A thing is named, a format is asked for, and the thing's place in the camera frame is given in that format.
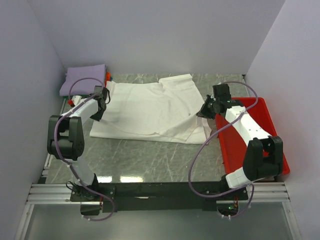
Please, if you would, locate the folded orange t shirt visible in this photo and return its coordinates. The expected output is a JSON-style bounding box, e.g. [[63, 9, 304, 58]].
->
[[104, 72, 113, 86]]

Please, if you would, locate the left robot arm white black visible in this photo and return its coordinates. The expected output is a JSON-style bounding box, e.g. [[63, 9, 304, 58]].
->
[[47, 86, 111, 201]]

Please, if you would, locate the folded lilac t shirt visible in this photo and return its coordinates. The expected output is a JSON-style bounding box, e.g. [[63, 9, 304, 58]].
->
[[59, 64, 106, 97]]

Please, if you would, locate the aluminium frame rail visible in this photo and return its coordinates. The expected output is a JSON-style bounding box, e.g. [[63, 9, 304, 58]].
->
[[26, 182, 291, 205]]

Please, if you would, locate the black base bar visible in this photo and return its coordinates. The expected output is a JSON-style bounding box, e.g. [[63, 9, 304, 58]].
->
[[70, 181, 249, 212]]

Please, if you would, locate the red plastic bin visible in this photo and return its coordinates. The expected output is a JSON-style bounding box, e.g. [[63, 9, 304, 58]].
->
[[214, 97, 291, 176]]

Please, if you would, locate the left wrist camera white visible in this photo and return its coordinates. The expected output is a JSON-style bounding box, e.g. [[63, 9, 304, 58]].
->
[[67, 95, 83, 108]]

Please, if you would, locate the purple cable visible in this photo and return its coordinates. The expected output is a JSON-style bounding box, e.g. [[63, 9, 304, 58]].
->
[[53, 77, 116, 222], [187, 81, 260, 219]]

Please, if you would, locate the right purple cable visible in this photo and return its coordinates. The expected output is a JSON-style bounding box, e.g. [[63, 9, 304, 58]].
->
[[187, 81, 260, 219]]

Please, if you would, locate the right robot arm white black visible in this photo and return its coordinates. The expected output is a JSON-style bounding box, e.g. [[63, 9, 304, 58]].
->
[[196, 82, 284, 200]]

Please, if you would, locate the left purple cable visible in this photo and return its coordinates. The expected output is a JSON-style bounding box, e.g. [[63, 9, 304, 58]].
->
[[53, 77, 116, 222]]

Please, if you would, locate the white t shirt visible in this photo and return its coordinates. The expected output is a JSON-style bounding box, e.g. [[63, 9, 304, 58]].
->
[[89, 74, 211, 145]]

